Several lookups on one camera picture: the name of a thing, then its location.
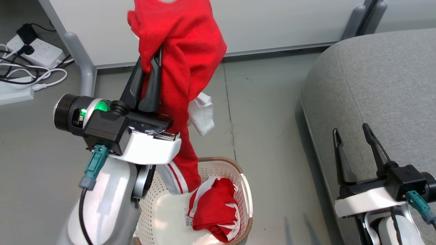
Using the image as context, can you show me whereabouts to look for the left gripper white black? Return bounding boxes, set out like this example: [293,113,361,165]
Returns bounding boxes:
[53,46,182,164]

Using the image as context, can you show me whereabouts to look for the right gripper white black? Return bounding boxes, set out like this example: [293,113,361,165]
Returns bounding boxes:
[332,123,408,218]

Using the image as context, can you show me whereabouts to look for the red track pants white stripes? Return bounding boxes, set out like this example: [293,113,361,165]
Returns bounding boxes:
[127,0,228,195]

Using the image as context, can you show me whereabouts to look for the red garment white trim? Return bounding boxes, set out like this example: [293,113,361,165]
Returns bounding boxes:
[188,177,241,243]

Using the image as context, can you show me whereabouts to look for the white perforated laundry basket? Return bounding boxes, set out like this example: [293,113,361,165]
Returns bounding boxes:
[134,157,253,245]

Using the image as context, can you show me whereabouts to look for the grey partition leg with caster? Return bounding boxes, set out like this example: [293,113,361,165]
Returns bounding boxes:
[63,32,98,98]

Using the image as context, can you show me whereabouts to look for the grey fabric sofa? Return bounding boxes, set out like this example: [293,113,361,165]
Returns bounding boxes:
[301,28,436,245]

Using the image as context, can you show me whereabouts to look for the white power strip with sockets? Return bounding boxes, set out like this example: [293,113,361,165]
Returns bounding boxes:
[6,34,66,70]

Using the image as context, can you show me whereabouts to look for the black power adapter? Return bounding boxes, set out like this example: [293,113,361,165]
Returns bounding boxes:
[16,23,39,45]

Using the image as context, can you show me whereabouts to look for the flat white power strip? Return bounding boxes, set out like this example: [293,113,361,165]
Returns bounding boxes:
[0,81,35,105]

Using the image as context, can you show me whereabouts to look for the large white partition panel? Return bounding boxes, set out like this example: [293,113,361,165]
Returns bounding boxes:
[38,0,379,69]

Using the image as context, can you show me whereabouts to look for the narrow white partition panel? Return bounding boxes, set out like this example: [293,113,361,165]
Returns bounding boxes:
[374,0,436,34]

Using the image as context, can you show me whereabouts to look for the right black cable teal plug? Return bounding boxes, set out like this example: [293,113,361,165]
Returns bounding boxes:
[406,190,436,227]

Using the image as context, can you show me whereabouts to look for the black cable teal plug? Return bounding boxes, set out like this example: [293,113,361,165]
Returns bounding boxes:
[78,145,110,245]
[406,190,436,227]

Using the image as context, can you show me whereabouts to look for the white power cable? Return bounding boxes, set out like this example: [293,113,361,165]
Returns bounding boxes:
[0,44,75,92]

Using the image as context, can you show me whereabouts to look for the left black cable teal plug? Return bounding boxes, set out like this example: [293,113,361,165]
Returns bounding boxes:
[78,145,110,245]

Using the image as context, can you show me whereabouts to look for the black cable bundle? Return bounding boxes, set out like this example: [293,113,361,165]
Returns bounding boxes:
[0,49,42,85]

